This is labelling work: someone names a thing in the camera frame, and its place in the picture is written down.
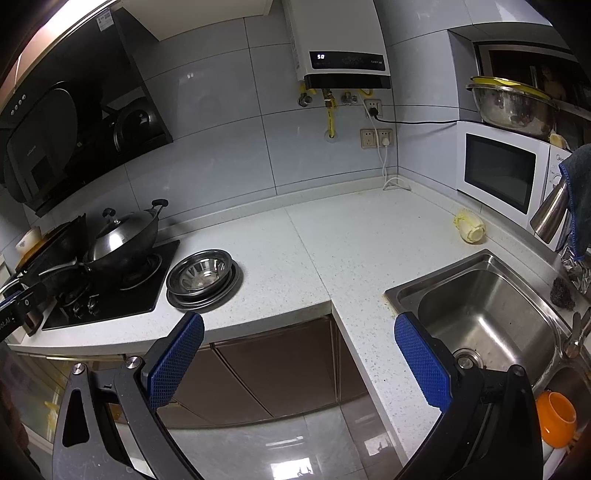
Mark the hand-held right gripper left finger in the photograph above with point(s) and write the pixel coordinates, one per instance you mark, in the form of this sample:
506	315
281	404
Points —
178	360

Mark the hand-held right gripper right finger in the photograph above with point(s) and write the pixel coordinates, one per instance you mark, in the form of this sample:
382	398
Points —
422	364

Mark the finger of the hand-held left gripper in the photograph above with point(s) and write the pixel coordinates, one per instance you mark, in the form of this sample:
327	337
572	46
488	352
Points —
27	300

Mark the large stainless steel plate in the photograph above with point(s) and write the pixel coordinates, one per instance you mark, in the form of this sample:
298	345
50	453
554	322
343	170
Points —
203	302

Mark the small stainless steel plate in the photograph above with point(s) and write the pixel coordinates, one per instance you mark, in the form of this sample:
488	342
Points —
201	274

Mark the stainless steel bowl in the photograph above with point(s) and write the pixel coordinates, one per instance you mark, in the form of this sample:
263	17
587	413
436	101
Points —
229	263

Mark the brown cabinet door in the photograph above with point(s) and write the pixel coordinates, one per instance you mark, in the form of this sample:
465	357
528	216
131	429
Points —
277	364
207	392

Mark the black frying pan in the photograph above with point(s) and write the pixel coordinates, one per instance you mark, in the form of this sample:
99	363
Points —
55	258

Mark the white cup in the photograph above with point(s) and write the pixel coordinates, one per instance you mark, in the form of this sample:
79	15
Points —
28	241

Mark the glass cabinet door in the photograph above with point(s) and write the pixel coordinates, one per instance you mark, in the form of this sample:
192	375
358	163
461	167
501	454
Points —
41	392

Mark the black gas stove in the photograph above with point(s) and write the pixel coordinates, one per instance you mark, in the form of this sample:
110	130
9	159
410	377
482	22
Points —
129	300

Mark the stainless steel sink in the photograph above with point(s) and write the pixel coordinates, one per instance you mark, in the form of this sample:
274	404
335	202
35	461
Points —
489	304

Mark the steel wok lid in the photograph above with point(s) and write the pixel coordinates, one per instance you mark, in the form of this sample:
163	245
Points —
117	240

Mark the black wok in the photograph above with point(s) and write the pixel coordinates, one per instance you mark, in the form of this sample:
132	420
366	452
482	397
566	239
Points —
138	244

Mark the orange cup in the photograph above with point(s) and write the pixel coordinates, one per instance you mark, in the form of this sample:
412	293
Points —
556	417

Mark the metal faucet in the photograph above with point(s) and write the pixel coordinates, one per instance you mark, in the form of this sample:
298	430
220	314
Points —
575	337

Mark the crumpled aluminium foil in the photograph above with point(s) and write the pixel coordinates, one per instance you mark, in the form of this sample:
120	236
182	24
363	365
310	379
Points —
577	272

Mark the black range hood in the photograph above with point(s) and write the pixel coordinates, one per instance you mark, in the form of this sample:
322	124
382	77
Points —
69	124

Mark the stainless steel kettle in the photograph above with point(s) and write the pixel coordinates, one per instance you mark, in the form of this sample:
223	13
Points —
551	212

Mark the white microwave oven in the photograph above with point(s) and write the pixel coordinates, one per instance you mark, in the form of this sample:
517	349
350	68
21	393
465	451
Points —
498	170

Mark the grey cloth with blue edge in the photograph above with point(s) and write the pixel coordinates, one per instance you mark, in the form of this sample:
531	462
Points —
581	184

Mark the large steel mixing bowl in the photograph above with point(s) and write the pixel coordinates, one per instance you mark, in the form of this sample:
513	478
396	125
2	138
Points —
512	110

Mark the metal pipe valve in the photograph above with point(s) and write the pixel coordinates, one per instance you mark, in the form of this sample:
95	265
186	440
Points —
304	99
347	98

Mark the yellow lid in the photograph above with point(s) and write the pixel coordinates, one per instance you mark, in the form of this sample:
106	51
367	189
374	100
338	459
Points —
503	83

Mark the white water heater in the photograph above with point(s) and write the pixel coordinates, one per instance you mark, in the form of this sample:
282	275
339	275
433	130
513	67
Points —
337	32

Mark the double wall outlet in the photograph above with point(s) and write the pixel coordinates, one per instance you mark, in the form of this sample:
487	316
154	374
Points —
369	138

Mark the single wall outlet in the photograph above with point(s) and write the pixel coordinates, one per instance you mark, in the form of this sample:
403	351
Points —
374	107

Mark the white wall cabinet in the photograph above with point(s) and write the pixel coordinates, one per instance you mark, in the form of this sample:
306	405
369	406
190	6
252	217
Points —
194	18

